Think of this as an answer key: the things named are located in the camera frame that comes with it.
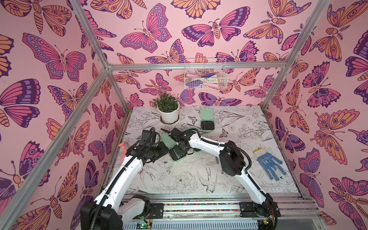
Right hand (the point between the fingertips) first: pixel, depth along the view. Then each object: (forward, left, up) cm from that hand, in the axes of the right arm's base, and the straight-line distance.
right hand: (180, 149), depth 96 cm
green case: (+23, -20, +1) cm, 30 cm away
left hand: (-8, +6, +14) cm, 17 cm away
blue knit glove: (-7, -55, 0) cm, 56 cm away
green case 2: (-7, +1, +8) cm, 11 cm away
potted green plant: (+24, +9, +16) cm, 31 cm away
